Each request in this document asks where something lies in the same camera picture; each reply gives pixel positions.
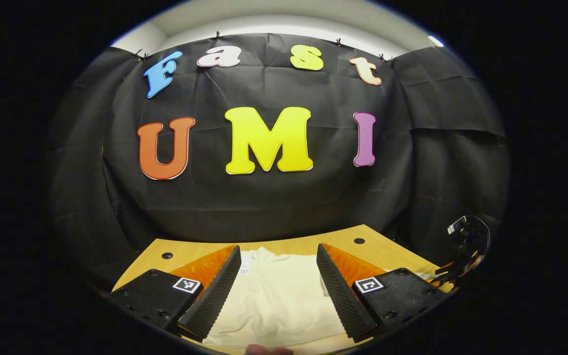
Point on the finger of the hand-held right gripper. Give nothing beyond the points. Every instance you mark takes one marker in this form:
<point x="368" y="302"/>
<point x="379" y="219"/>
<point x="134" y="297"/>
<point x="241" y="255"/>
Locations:
<point x="454" y="273"/>

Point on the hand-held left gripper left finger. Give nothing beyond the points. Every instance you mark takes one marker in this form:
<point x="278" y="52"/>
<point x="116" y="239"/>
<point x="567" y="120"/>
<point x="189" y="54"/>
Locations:
<point x="215" y="291"/>

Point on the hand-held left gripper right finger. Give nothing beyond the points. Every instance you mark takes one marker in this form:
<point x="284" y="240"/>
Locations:
<point x="340" y="291"/>

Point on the cream long-sleeved top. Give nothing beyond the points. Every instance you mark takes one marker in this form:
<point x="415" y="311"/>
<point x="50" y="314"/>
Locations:
<point x="274" y="301"/>

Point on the black backdrop cloth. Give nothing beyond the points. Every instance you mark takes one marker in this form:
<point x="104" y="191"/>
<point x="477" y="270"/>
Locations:
<point x="274" y="197"/>

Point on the small ceiling light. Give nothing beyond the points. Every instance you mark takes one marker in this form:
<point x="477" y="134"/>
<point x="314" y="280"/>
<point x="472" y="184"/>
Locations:
<point x="435" y="41"/>

